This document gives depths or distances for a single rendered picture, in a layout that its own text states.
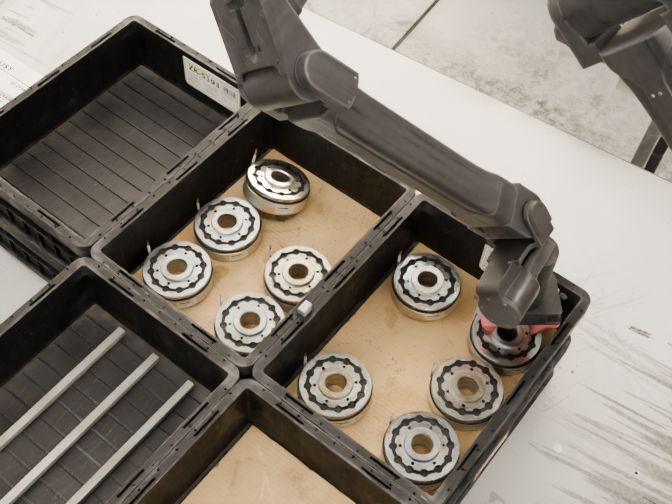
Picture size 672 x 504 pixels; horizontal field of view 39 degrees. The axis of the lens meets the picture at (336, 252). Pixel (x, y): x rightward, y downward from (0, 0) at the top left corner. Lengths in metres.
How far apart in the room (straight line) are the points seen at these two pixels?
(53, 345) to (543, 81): 1.95
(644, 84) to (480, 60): 2.24
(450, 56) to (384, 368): 1.77
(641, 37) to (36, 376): 0.96
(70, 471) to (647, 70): 0.90
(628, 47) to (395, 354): 0.73
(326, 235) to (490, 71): 1.58
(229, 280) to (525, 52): 1.82
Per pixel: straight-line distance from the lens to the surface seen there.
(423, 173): 1.06
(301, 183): 1.52
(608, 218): 1.77
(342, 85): 0.94
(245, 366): 1.26
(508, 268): 1.18
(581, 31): 0.79
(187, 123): 1.65
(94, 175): 1.60
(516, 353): 1.38
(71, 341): 1.43
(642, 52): 0.77
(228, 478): 1.30
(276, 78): 0.94
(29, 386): 1.41
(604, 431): 1.55
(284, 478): 1.30
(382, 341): 1.40
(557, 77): 3.02
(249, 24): 0.94
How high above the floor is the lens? 2.04
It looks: 55 degrees down
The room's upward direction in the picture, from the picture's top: 4 degrees clockwise
